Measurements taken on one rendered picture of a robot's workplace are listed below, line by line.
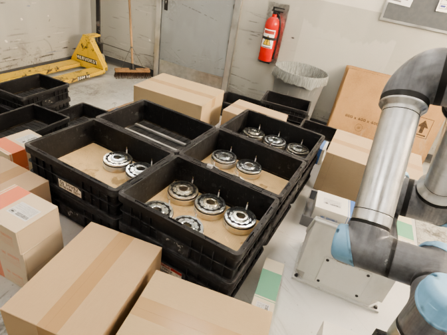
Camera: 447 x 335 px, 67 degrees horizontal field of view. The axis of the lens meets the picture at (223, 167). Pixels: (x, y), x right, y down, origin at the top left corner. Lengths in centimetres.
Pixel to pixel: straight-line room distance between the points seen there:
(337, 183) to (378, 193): 87
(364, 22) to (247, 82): 141
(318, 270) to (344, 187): 56
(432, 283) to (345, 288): 56
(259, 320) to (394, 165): 44
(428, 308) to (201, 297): 47
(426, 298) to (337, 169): 100
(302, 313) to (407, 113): 63
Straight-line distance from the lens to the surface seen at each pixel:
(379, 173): 72
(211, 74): 437
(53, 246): 105
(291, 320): 107
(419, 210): 110
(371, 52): 393
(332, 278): 113
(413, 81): 79
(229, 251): 85
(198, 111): 171
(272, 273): 107
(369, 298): 117
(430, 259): 71
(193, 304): 83
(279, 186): 131
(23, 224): 95
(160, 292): 85
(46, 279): 90
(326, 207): 136
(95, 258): 92
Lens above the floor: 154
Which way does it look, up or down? 32 degrees down
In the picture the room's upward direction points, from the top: 11 degrees clockwise
